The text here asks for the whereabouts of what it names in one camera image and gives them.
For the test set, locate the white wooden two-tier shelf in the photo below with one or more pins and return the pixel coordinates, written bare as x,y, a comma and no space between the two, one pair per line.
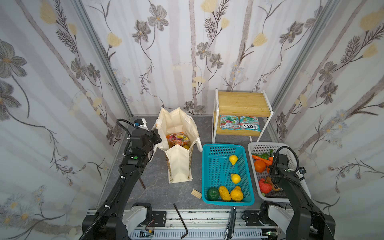
241,104

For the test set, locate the yellow corn cob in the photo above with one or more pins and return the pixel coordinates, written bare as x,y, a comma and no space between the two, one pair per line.
224,194

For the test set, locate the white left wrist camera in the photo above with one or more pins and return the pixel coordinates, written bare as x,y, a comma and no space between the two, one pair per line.
141,124

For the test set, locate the black hex key on rail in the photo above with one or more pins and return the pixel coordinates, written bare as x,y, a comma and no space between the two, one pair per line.
182,221

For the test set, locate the dark cucumber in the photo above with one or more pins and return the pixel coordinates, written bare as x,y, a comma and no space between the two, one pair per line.
274,194

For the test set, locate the orange carrot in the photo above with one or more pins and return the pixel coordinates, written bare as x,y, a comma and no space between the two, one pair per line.
266,162

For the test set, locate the black hex key on floor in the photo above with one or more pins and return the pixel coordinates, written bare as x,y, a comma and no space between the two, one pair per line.
142,183

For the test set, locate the small wooden block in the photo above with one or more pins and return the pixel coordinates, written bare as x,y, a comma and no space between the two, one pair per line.
196,194

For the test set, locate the round orange tomato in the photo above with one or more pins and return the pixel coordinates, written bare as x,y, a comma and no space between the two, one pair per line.
259,166

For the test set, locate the brown potato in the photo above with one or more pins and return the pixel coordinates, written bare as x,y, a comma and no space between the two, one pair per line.
275,188

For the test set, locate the green bell pepper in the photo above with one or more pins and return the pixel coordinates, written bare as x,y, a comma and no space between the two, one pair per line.
213,194

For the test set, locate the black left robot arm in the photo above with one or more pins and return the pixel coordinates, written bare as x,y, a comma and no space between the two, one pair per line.
107,222

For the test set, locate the teal plastic basket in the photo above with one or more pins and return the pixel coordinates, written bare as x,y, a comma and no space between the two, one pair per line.
217,170

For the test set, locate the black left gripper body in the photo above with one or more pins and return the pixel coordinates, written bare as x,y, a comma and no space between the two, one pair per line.
153,137

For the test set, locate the yellow gourd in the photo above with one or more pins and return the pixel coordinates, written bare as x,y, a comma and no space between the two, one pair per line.
237,194

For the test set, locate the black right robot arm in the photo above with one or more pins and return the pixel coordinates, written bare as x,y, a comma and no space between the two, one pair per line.
308,221

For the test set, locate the orange pink snack bag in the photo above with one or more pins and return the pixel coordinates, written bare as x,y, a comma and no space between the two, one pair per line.
178,139

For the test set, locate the black metal cylinder tool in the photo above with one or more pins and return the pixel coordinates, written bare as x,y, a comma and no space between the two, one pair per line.
231,224

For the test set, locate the cream canvas grocery bag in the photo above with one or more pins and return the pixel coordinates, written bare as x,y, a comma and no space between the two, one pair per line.
178,159

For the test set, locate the red tomato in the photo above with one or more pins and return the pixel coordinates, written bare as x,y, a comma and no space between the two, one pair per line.
265,186

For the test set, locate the Fox's candy bag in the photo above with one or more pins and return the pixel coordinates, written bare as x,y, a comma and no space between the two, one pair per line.
236,123

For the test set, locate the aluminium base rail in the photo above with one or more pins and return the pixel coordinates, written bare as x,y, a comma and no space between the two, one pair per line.
209,224

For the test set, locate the white plastic basket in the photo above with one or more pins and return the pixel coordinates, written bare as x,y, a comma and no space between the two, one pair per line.
261,150

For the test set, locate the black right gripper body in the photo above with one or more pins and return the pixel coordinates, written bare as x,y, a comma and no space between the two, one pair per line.
274,179

